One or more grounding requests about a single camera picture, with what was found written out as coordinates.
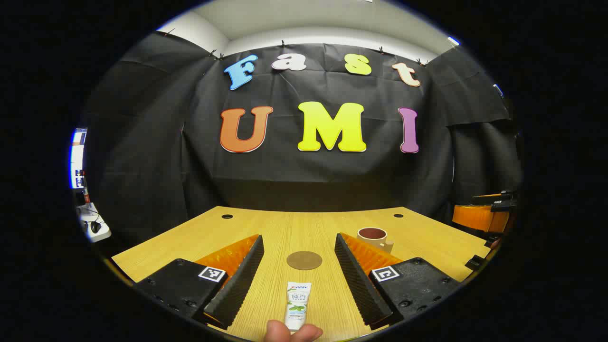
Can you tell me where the computer monitor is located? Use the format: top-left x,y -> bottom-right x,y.
70,128 -> 88,190

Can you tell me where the round brown coaster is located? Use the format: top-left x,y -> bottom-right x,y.
286,251 -> 323,270

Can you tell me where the wooden desktop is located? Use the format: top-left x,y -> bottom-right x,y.
112,206 -> 492,342

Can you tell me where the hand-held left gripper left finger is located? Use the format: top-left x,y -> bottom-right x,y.
134,234 -> 265,331

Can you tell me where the black backdrop cloth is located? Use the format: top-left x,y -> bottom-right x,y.
78,31 -> 523,247

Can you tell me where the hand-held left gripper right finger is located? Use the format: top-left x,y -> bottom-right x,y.
334,232 -> 462,328

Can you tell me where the beige cup with handle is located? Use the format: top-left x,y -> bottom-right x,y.
357,227 -> 395,254

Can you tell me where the white toothpaste tube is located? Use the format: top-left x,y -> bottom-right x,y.
284,282 -> 312,331

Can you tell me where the white side desk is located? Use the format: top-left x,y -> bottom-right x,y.
78,202 -> 112,243

